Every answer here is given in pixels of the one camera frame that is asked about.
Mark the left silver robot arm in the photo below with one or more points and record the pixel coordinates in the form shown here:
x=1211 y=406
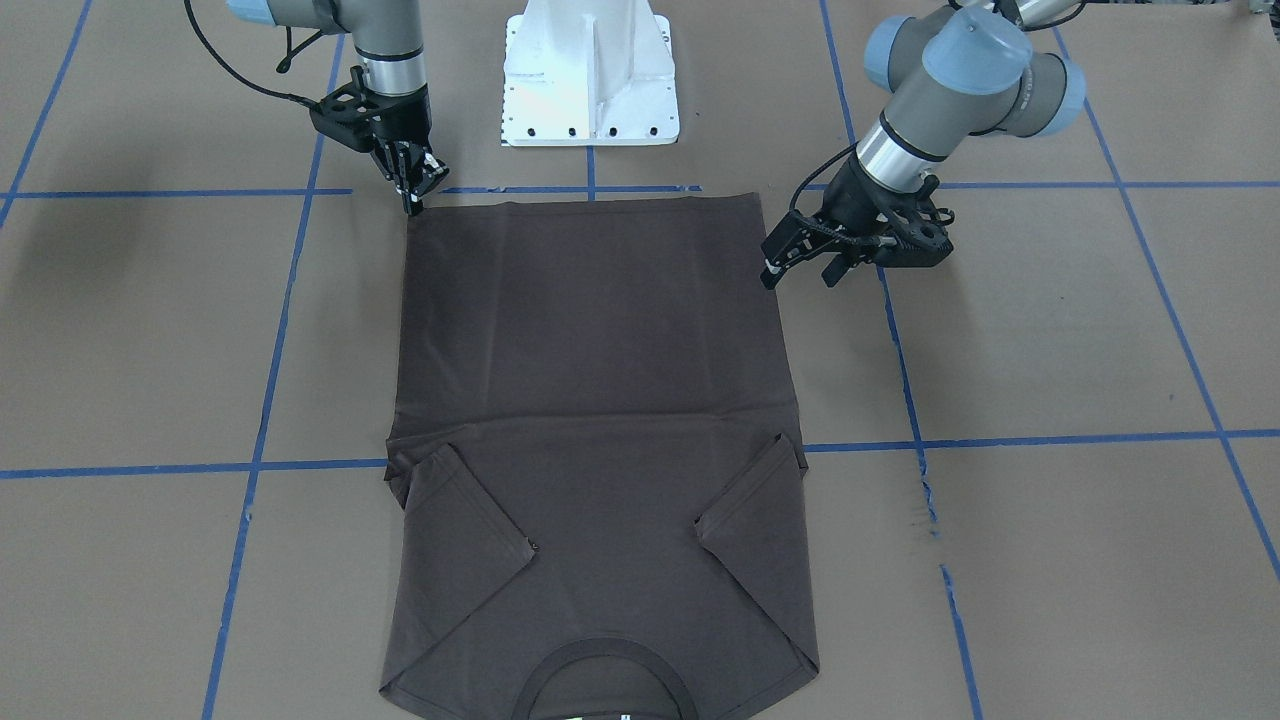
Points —
x=965 y=70

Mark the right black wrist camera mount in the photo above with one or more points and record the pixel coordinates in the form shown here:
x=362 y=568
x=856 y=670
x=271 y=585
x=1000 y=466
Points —
x=346 y=115

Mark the dark brown t-shirt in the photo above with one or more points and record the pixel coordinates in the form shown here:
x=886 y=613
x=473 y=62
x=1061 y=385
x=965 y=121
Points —
x=598 y=455

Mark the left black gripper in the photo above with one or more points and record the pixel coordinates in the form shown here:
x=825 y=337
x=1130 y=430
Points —
x=853 y=195

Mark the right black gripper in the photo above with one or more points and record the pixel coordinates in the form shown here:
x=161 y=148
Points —
x=402 y=119

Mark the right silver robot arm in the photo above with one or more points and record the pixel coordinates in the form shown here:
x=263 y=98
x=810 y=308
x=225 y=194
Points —
x=387 y=36

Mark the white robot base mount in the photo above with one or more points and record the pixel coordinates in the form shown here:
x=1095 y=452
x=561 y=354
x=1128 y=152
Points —
x=589 y=73

